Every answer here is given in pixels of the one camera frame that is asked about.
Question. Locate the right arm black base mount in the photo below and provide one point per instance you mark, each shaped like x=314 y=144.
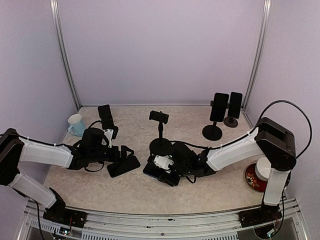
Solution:
x=256 y=216

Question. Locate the grey round-base phone stand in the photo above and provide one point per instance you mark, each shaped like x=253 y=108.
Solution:
x=230 y=122

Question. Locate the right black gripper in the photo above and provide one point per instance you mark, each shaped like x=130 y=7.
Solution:
x=168 y=179

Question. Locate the black phone blue edge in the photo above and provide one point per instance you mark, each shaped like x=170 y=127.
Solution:
x=150 y=170
x=235 y=104

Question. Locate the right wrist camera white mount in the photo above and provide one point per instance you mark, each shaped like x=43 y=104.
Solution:
x=163 y=162

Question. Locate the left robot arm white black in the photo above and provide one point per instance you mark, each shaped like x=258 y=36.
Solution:
x=95 y=146

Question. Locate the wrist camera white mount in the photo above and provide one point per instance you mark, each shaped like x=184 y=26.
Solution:
x=110 y=135
x=163 y=162

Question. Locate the aluminium frame post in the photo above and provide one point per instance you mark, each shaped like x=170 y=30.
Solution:
x=258 y=53
x=54 y=6

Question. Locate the light blue white cup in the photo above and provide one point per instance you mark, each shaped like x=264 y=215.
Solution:
x=76 y=125

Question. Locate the white bowl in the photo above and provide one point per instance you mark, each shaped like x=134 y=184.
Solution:
x=263 y=168

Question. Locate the right aluminium frame post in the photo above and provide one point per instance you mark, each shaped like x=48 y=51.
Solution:
x=258 y=53

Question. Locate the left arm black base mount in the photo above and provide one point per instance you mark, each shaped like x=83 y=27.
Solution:
x=68 y=217

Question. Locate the red floral plate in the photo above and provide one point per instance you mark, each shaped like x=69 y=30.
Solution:
x=253 y=180

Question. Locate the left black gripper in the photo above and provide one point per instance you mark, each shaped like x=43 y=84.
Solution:
x=115 y=158

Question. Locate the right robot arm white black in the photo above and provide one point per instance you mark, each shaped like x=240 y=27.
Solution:
x=267 y=138

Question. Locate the black folding phone stand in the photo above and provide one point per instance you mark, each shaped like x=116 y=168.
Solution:
x=106 y=117

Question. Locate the front aluminium rail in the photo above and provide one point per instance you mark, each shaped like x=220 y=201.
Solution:
x=221 y=225

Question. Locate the left aluminium frame post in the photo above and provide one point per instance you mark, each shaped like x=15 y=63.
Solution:
x=54 y=6

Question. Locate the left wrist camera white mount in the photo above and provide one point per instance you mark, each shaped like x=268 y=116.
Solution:
x=110 y=135

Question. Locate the black pole phone stand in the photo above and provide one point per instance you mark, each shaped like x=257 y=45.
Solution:
x=213 y=132
x=160 y=146

